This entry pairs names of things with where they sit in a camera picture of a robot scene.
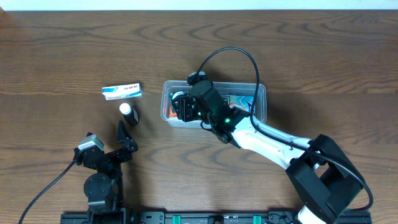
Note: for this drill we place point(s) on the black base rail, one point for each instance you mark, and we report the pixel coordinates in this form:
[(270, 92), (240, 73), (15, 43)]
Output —
[(181, 218)]

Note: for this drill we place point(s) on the blue Kool Fever box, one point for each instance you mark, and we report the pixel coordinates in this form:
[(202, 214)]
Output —
[(242, 102)]

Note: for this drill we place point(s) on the dark bottle white cap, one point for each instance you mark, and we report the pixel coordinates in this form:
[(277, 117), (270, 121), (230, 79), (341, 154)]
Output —
[(129, 113)]

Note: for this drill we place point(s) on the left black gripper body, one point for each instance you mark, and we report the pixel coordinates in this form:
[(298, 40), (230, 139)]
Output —
[(116, 154)]

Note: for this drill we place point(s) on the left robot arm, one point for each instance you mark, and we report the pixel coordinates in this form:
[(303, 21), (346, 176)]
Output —
[(104, 189)]

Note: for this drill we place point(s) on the green Zam-Buk box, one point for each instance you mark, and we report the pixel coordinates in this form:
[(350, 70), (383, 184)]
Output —
[(175, 97)]

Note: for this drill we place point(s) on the red small box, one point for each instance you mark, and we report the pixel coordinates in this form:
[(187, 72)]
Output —
[(172, 113)]

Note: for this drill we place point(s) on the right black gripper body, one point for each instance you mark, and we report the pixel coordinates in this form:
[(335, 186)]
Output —
[(185, 109)]

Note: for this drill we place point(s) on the white blue medicine box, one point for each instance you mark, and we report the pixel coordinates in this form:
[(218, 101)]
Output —
[(120, 92)]

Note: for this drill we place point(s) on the clear plastic container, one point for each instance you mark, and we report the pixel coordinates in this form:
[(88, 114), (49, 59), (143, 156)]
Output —
[(224, 88)]

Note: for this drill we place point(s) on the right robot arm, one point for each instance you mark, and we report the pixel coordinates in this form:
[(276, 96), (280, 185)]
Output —
[(323, 176)]

